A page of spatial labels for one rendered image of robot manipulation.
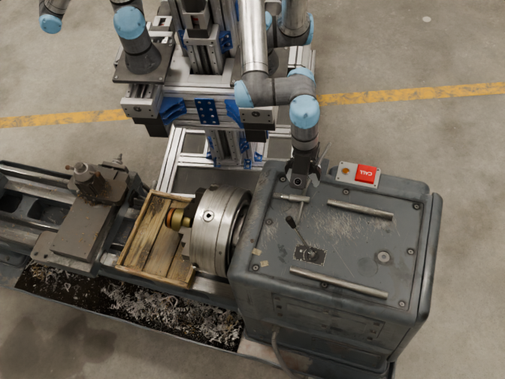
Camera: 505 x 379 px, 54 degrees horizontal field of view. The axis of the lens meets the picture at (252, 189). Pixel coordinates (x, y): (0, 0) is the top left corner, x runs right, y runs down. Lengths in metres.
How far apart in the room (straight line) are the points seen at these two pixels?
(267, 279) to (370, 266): 0.30
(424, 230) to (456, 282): 1.37
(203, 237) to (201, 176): 1.34
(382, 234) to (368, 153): 1.72
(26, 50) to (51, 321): 2.28
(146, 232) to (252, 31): 0.96
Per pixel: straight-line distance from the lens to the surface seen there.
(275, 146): 2.96
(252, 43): 1.40
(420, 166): 3.21
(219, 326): 2.15
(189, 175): 2.92
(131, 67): 2.13
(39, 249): 2.14
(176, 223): 1.74
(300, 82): 1.34
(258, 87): 1.34
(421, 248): 1.53
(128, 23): 2.02
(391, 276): 1.48
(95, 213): 2.03
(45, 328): 3.05
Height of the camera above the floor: 2.62
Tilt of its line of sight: 59 degrees down
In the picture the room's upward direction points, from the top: 10 degrees counter-clockwise
